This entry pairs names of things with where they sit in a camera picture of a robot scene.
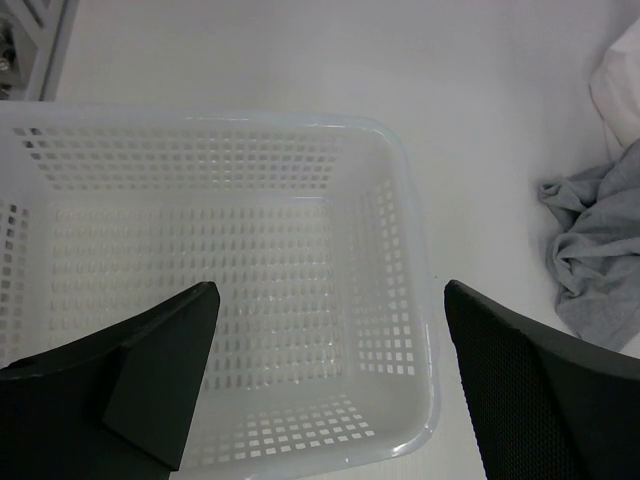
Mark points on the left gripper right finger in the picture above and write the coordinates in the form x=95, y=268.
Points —
x=543, y=404

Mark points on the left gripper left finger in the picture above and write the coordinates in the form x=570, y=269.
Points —
x=116, y=404

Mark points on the grey tank top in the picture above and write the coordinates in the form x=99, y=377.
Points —
x=595, y=258

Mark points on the white tank top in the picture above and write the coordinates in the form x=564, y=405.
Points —
x=614, y=88

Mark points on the white plastic basket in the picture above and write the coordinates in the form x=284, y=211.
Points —
x=307, y=223

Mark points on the left aluminium frame post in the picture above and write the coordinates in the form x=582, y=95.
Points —
x=34, y=40

